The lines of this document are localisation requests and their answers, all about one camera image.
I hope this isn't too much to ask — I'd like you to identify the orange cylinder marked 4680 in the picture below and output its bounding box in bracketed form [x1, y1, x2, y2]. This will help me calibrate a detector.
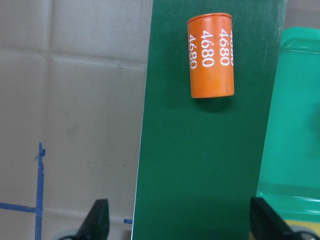
[187, 12, 235, 99]

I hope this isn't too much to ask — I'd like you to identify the green plastic tray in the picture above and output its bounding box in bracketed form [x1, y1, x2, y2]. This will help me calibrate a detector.
[257, 27, 320, 222]

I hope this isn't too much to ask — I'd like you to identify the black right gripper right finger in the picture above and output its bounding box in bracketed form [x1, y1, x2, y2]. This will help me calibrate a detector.
[249, 197, 294, 240]

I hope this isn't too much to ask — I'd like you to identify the green conveyor belt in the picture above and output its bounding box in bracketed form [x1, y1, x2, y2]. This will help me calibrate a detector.
[132, 0, 287, 240]

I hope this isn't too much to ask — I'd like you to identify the yellow plastic tray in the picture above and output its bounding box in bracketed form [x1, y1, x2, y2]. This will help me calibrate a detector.
[285, 220, 320, 236]

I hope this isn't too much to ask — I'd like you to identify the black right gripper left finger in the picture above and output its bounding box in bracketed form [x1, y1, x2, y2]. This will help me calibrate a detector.
[75, 199, 110, 240]

